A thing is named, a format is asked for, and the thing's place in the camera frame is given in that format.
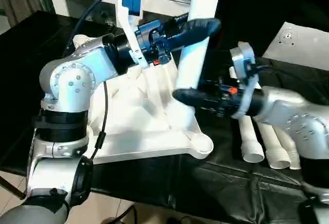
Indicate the white plastic table top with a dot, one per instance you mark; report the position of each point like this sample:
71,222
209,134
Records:
149,131

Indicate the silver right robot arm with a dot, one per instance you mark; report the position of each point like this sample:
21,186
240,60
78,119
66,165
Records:
298,121

